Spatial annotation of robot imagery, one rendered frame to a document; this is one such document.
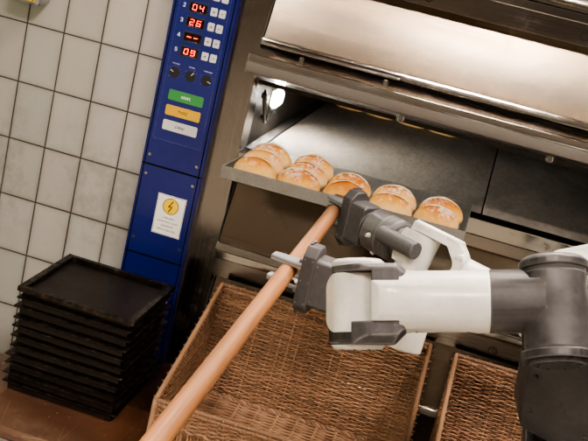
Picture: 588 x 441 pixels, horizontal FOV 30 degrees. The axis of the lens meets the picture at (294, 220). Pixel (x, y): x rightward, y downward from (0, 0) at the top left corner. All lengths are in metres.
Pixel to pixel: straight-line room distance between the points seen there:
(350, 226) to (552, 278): 0.79
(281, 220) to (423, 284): 1.24
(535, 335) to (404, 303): 0.18
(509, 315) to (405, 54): 1.17
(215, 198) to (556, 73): 0.88
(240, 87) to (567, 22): 0.78
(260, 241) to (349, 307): 1.19
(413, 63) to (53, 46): 0.90
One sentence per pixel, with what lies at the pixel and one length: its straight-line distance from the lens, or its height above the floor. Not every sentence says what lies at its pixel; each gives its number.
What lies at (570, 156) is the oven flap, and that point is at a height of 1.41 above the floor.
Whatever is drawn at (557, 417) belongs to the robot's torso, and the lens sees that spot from 1.75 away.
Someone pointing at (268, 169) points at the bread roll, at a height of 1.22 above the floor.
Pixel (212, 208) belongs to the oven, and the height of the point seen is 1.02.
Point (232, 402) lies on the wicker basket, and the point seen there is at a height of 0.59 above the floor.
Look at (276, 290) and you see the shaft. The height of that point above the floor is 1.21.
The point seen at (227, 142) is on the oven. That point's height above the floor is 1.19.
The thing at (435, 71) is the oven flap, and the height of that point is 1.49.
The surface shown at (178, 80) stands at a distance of 2.70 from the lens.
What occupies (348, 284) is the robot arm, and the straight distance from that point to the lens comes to 1.57.
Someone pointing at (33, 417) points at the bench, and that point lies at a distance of 2.56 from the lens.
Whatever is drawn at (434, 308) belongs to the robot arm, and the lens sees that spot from 1.52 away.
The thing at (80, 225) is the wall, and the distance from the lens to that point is 2.90.
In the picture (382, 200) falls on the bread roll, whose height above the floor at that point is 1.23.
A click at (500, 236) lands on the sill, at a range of 2.65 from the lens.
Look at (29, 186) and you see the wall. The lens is 2.93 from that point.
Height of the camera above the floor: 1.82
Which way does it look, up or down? 16 degrees down
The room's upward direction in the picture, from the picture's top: 14 degrees clockwise
